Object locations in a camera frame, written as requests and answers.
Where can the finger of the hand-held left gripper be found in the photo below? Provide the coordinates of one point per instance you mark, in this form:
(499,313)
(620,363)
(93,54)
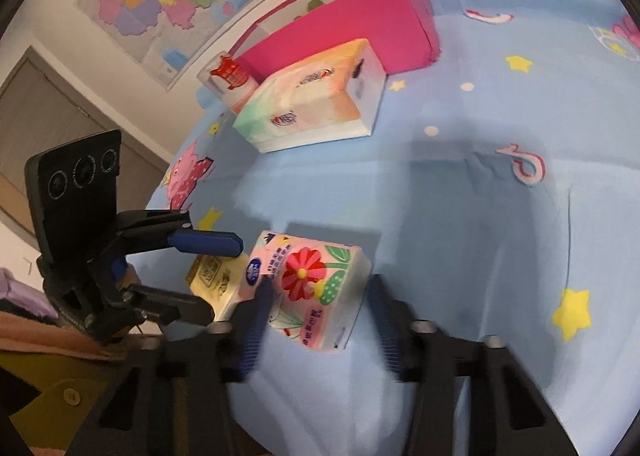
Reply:
(185,308)
(210,242)

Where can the yellow tissue pack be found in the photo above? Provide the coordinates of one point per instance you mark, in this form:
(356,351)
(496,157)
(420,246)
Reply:
(215,281)

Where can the clear pack with red label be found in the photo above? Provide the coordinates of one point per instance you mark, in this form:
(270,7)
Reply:
(230,78)

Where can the flower print tissue pack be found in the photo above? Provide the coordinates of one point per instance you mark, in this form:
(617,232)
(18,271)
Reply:
(305,281)

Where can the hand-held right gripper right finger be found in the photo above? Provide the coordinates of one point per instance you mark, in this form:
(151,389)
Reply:
(385,331)

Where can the yellow buttoned garment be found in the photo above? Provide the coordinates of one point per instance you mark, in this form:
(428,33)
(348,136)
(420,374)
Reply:
(60,396)

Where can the grey door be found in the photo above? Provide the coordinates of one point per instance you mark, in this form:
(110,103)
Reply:
(55,105)

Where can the blue printed bedsheet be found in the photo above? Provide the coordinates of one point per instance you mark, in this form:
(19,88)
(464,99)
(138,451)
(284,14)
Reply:
(475,196)

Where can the pastel tissue pack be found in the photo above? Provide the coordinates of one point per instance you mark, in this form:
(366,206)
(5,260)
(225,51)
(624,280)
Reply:
(310,100)

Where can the pink cardboard box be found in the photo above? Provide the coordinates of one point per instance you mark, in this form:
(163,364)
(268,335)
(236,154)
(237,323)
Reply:
(360,30)

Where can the purple cloth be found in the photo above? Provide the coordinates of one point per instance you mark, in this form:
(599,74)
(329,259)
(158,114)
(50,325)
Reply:
(17,293)

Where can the person's left forearm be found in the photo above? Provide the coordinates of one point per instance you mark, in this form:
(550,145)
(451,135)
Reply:
(50,336)

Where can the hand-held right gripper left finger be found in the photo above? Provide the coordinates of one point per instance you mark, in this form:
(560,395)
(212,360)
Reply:
(255,331)

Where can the green frog plush toy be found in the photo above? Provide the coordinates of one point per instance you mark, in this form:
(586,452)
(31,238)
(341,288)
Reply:
(312,4)

